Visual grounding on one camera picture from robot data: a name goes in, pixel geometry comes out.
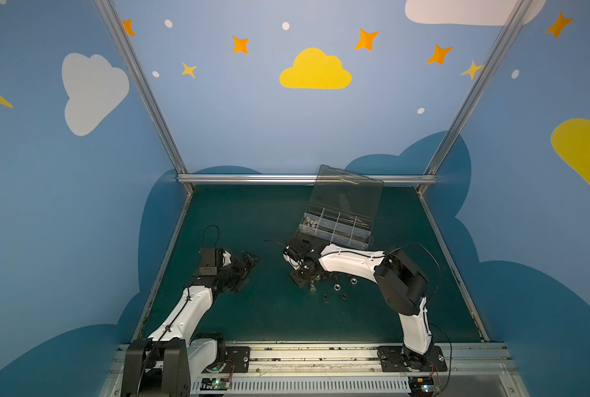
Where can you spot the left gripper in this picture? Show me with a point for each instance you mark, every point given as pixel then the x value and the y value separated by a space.
pixel 240 271

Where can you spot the silver wing nut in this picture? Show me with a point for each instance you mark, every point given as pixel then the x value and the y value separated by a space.
pixel 311 222

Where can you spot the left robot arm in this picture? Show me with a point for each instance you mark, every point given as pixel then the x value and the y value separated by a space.
pixel 170 359

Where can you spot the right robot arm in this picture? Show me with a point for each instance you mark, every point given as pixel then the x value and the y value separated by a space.
pixel 400 280

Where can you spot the clear plastic organizer box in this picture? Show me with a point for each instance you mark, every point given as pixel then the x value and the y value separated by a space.
pixel 346 211

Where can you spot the left circuit board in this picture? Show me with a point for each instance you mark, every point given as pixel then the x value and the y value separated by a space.
pixel 214 385

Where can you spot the circuit board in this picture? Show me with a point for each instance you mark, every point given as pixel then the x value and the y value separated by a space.
pixel 422 387
pixel 214 385

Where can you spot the right circuit board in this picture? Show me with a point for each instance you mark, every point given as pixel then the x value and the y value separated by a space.
pixel 422 387

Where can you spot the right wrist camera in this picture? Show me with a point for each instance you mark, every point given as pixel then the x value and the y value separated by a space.
pixel 292 258

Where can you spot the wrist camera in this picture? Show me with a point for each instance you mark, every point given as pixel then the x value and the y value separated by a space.
pixel 292 258
pixel 212 259

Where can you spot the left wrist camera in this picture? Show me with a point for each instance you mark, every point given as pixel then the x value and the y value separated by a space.
pixel 212 259

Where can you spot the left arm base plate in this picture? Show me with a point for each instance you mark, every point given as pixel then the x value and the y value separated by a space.
pixel 235 359

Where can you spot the rear aluminium frame bar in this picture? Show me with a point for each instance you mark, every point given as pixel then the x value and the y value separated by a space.
pixel 238 179

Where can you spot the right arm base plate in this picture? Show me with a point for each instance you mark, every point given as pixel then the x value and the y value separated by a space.
pixel 403 359

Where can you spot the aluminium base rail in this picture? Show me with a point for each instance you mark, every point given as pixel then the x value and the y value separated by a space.
pixel 352 369

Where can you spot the left aluminium frame post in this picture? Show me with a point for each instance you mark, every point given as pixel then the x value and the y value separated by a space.
pixel 113 22

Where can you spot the aluminium frame post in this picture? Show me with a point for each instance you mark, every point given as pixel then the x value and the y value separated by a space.
pixel 501 46
pixel 113 22

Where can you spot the right aluminium frame post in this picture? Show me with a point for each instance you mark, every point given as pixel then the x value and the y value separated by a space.
pixel 501 46

